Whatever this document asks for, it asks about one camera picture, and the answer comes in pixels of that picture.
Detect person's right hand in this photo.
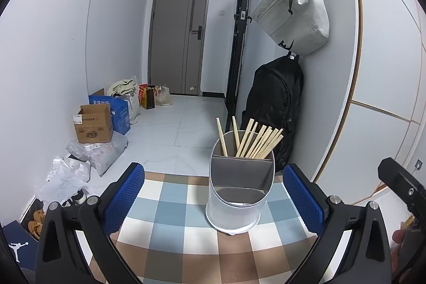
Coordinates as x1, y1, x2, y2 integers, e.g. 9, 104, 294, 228
389, 229, 405, 270

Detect blue cardboard box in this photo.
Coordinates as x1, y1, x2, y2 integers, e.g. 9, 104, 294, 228
88, 88, 131, 136

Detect bunch of wooden chopsticks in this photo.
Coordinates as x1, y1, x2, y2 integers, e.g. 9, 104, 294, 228
216, 116, 284, 159

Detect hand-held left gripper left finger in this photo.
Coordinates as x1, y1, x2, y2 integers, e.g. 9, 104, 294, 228
35, 162, 146, 284

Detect black and yellow bag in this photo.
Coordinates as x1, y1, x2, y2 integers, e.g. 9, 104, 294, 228
141, 86, 156, 110

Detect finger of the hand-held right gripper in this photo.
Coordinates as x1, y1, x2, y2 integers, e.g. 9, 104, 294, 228
378, 157, 426, 222

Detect black backpack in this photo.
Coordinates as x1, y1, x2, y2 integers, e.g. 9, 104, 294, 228
241, 54, 305, 172

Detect grey mailing bag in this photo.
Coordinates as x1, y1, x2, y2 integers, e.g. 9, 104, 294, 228
87, 133, 129, 177
65, 139, 90, 162

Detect white plastic bag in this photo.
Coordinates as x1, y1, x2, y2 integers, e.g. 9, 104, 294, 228
155, 84, 174, 107
125, 84, 141, 125

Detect white wardrobe with wood trim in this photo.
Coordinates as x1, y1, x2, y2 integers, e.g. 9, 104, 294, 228
344, 0, 426, 208

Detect grey door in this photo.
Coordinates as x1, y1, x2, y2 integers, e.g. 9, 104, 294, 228
148, 0, 213, 96

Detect dark blue box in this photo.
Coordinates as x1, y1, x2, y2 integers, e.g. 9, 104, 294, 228
0, 220, 39, 272

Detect checkered tablecloth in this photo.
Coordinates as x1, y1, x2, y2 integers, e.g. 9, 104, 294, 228
89, 171, 333, 284

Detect white and black sneakers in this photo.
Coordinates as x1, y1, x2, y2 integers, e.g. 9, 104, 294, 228
61, 189, 93, 209

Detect clear plastic bag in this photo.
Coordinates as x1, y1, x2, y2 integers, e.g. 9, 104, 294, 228
35, 156, 93, 205

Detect white divided utensil holder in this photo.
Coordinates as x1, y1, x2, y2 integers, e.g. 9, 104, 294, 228
205, 133, 276, 235

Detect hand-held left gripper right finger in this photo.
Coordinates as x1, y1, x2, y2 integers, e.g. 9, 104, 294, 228
283, 163, 392, 284

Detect beige folded cloth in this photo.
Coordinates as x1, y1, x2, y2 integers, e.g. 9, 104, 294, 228
107, 79, 139, 97

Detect brown shoe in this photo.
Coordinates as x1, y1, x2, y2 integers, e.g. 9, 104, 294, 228
26, 221, 43, 242
31, 208, 46, 225

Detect black door frame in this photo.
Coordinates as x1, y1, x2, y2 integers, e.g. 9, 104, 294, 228
226, 0, 254, 119

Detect brown cardboard box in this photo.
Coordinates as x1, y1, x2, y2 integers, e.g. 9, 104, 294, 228
72, 103, 114, 144

